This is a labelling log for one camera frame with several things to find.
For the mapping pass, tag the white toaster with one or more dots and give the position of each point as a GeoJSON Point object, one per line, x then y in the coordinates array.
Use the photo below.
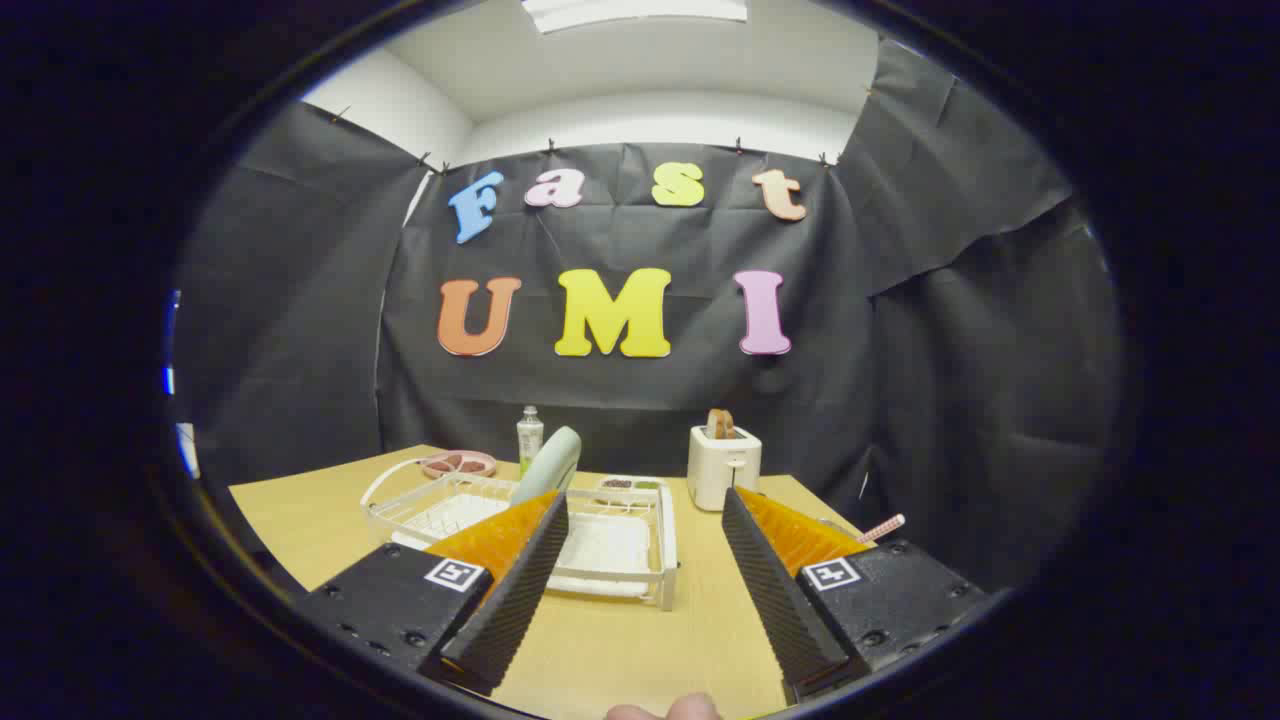
{"type": "Point", "coordinates": [722, 470]}

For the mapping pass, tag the black backdrop cloth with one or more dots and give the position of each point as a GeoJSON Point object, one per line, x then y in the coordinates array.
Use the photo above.
{"type": "Point", "coordinates": [900, 350]}

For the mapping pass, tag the white divided tray with grains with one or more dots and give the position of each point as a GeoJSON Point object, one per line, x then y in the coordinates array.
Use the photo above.
{"type": "Point", "coordinates": [630, 485]}

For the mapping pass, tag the clear bottle with green drink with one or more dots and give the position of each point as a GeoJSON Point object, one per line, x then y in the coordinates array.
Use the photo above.
{"type": "Point", "coordinates": [529, 440]}

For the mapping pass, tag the pink oval plate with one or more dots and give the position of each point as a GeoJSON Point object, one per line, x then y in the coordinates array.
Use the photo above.
{"type": "Point", "coordinates": [478, 466]}

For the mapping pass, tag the pale green plate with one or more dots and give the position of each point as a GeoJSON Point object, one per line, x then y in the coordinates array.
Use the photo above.
{"type": "Point", "coordinates": [548, 465]}

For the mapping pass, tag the ceiling light panel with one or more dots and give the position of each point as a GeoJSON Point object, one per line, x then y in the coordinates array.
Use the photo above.
{"type": "Point", "coordinates": [640, 10]}

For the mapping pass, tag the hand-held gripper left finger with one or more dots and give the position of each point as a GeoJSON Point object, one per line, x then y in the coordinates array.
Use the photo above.
{"type": "Point", "coordinates": [510, 600]}

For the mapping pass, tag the white ribbed drip tray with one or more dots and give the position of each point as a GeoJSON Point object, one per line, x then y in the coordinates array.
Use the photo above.
{"type": "Point", "coordinates": [610, 550]}

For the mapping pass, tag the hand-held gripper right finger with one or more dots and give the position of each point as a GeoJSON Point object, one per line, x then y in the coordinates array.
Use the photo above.
{"type": "Point", "coordinates": [780, 600]}

